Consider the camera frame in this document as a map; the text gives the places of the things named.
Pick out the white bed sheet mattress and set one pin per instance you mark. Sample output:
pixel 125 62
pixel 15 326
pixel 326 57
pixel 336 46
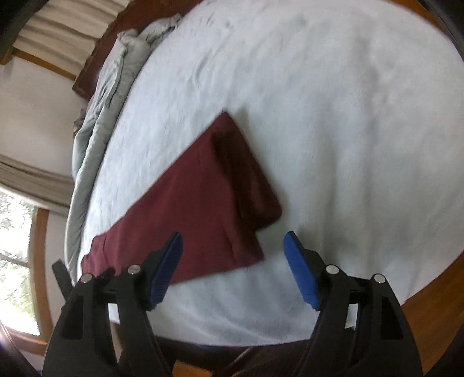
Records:
pixel 354 112

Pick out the dark wooden headboard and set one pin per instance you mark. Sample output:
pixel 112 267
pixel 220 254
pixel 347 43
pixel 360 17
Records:
pixel 138 15

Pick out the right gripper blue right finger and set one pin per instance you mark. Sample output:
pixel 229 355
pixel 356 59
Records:
pixel 361 329

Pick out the wooden window frame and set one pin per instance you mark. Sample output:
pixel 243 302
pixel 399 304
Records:
pixel 36 344

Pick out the grey duvet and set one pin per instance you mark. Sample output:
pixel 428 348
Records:
pixel 125 60

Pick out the beige curtain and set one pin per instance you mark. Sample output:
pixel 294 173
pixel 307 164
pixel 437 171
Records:
pixel 38 104

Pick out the maroon pants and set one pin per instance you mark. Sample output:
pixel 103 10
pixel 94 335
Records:
pixel 215 195

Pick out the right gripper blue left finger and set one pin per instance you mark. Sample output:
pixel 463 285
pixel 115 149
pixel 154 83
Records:
pixel 103 329

